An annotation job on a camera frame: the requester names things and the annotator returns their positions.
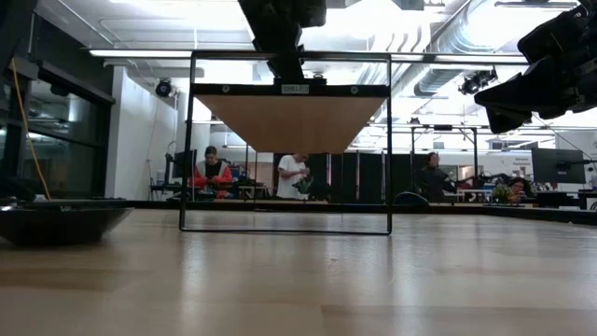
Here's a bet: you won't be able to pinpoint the black background gantry frame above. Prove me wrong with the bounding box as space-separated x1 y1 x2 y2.
409 123 480 197

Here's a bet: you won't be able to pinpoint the black room divider panels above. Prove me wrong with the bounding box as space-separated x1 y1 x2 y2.
310 151 439 204

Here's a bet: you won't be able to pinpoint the black computer monitor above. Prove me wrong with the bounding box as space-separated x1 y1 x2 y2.
531 147 588 185
163 148 199 190

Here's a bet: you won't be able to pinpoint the leafy green plant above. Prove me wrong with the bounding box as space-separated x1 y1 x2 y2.
492 182 514 203

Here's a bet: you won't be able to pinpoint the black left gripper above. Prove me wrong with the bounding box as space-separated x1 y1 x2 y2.
237 0 327 84

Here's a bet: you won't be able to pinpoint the dark glass partition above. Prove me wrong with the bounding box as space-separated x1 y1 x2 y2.
0 27 117 202

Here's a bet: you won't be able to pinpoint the black rounded square mini plate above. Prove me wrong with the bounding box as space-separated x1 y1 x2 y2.
0 204 135 247

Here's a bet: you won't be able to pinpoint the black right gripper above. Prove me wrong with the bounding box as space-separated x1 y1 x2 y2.
474 7 582 134

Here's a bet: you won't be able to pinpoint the black ceiling-mounted device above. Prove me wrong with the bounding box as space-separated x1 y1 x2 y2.
459 68 499 94

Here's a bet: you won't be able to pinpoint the wooden shelf with black frame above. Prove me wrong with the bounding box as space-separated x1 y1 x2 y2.
179 49 393 236

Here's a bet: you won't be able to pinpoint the person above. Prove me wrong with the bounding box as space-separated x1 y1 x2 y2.
275 153 312 201
415 151 461 203
506 176 535 202
190 145 234 201

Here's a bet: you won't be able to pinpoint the green plant in white pot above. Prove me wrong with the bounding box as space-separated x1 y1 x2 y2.
292 176 314 195

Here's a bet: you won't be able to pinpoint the thin yellow cable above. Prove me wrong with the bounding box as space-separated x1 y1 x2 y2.
9 58 52 201

